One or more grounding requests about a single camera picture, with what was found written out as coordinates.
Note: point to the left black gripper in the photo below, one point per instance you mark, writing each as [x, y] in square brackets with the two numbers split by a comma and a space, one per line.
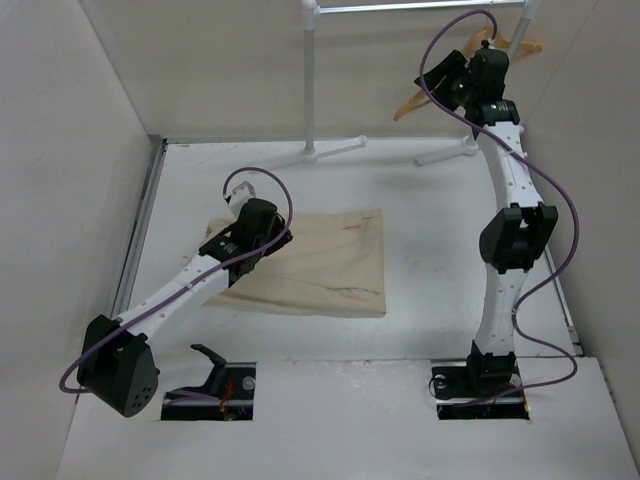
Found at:
[283, 239]

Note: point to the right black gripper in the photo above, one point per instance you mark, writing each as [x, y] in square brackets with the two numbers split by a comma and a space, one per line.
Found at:
[454, 66]

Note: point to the wooden clothes hanger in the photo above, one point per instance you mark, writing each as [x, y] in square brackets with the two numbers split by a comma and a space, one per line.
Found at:
[485, 38]

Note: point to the beige trousers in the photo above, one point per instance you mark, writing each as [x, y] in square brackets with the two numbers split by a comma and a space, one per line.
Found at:
[334, 266]

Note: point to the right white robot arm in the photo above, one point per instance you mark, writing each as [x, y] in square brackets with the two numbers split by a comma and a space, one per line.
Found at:
[512, 242]

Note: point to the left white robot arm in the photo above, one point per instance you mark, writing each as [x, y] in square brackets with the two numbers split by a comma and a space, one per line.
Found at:
[117, 364]

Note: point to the white clothes rack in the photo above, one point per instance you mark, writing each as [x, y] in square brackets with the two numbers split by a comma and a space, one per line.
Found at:
[312, 11]

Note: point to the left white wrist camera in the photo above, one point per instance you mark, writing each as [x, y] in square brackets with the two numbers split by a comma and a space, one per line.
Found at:
[239, 196]

